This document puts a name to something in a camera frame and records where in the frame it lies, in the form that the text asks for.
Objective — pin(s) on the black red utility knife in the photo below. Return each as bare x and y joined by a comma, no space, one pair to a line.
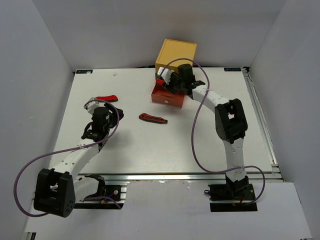
152,119

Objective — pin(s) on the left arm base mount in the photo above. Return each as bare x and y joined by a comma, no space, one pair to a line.
112,198

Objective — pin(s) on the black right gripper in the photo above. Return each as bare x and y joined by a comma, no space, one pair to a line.
168,85

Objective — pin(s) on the yellow drawer cabinet shell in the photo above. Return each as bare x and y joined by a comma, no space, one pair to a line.
174,49

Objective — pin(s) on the red-orange drawer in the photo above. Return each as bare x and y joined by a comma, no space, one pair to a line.
163,96

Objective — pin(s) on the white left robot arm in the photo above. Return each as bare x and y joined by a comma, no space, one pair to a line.
58,189

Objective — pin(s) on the red knife far left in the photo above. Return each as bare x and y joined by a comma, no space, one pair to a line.
109,98

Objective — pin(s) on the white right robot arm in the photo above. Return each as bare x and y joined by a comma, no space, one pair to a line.
230,120

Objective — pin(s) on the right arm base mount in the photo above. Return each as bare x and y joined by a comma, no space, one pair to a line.
221,199

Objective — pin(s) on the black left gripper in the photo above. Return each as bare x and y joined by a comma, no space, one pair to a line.
116,115

